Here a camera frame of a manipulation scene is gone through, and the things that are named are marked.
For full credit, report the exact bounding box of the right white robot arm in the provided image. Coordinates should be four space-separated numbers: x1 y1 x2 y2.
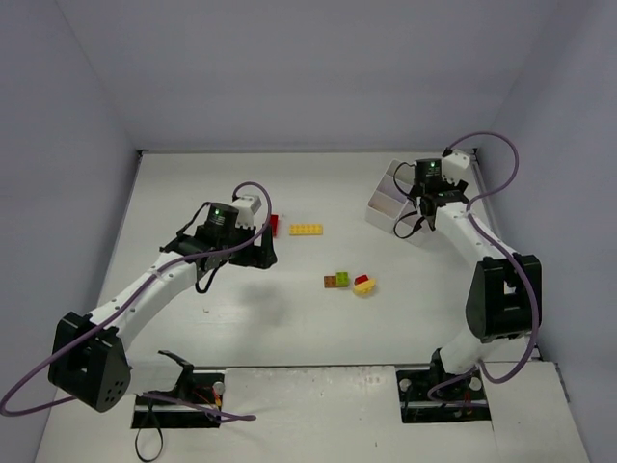
400 158 542 384

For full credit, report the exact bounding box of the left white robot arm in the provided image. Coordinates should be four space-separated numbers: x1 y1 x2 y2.
47 195 277 413

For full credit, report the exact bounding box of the black strap loop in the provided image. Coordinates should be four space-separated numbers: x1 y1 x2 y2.
134 426 164 462

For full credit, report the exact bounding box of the right white container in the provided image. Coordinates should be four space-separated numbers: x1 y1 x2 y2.
391 201 437 245

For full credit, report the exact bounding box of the white container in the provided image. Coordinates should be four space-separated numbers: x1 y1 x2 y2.
391 201 437 245
364 159 415 234

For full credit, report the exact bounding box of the left white container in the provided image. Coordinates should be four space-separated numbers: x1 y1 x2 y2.
364 159 415 234

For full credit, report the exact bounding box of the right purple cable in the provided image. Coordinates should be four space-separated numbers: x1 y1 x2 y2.
426 131 539 404

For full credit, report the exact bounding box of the green lego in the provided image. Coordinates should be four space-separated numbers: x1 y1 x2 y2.
335 271 350 287

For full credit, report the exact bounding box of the yellow long lego plate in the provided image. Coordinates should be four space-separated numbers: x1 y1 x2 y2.
288 224 323 236

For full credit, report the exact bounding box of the brown lego plate with green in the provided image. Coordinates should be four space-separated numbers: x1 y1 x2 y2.
323 276 337 288

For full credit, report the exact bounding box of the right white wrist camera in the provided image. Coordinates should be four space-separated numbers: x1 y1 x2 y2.
442 150 471 183

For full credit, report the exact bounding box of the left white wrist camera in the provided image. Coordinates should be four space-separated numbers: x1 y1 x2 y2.
231 195 261 229

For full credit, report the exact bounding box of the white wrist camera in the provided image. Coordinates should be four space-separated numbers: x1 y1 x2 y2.
231 195 261 229
442 150 471 183

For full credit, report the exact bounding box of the yellow half-round lego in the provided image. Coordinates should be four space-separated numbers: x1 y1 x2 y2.
353 278 377 297

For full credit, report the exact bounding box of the small red lego brick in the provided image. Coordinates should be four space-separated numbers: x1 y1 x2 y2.
354 274 369 286

